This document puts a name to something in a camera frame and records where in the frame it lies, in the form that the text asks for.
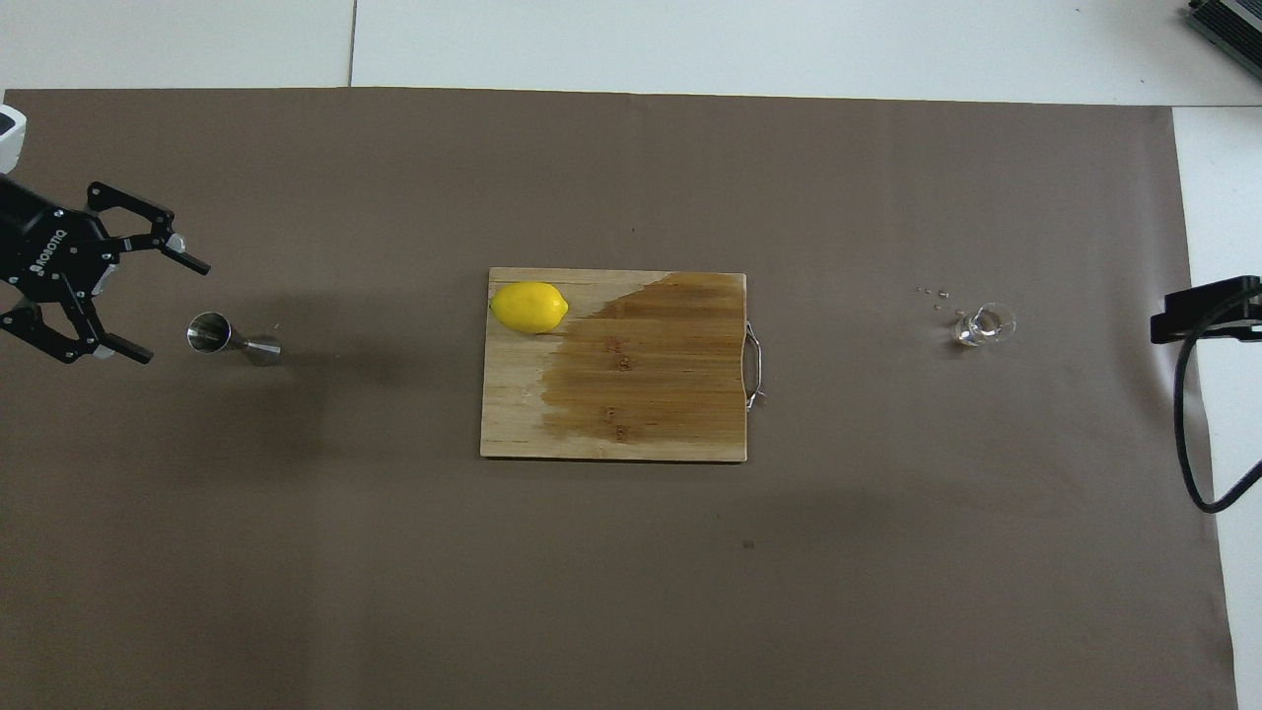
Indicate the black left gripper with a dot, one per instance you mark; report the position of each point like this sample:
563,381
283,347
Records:
54,251

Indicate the steel double jigger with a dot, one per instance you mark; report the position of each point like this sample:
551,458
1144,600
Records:
209,332

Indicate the small clear glass cup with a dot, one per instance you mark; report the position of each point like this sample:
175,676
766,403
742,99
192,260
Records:
981,325

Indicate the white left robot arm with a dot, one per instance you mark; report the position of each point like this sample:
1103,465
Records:
10,138

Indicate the dark device top corner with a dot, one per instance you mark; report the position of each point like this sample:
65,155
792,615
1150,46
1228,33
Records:
1227,22

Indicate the yellow lemon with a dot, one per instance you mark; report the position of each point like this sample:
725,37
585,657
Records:
529,307

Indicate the wooden cutting board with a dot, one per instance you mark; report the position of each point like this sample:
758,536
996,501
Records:
513,414

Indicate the brown table mat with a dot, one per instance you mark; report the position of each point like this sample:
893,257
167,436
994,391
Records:
631,592

